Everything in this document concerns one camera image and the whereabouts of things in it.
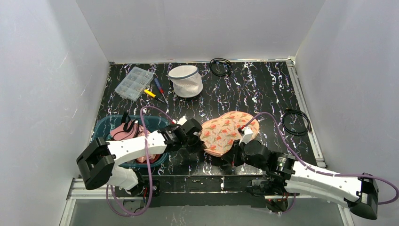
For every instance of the blue red handled screwdriver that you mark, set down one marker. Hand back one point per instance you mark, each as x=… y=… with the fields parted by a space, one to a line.
x=158 y=84

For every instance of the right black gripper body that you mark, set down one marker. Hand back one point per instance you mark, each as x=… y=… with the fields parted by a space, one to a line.
x=237 y=154

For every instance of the yellow handled screwdriver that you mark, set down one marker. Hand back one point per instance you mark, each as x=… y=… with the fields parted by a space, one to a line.
x=152 y=95

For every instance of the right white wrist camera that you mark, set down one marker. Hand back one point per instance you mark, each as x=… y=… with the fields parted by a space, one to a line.
x=246 y=135

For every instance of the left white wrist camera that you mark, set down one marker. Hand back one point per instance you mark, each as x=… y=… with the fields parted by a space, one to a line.
x=182 y=120

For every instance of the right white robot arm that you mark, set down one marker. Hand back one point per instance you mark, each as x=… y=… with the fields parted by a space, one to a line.
x=358 y=193

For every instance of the clear plastic screw organizer box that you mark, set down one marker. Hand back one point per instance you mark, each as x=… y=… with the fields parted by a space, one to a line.
x=134 y=84

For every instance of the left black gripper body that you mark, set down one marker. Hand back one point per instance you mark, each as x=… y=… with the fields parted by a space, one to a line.
x=196 y=142

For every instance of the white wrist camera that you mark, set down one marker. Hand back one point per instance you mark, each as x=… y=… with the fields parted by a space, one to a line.
x=182 y=120
x=246 y=135

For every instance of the strawberry print mesh laundry bag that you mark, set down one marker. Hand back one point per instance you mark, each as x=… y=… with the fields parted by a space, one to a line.
x=218 y=134

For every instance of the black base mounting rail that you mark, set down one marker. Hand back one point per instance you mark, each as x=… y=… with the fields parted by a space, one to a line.
x=254 y=190

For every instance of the pink clothes in bin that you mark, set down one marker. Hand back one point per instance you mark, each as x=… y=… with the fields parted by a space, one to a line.
x=131 y=129

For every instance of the aluminium frame rail right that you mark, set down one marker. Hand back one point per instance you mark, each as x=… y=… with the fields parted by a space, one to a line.
x=303 y=107

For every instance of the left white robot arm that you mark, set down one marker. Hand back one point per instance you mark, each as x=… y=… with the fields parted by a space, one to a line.
x=100 y=163

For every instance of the white mesh laundry basket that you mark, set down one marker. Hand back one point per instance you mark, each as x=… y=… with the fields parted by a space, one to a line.
x=186 y=81

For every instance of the teal plastic bin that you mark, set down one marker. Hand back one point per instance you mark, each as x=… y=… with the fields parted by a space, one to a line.
x=153 y=123

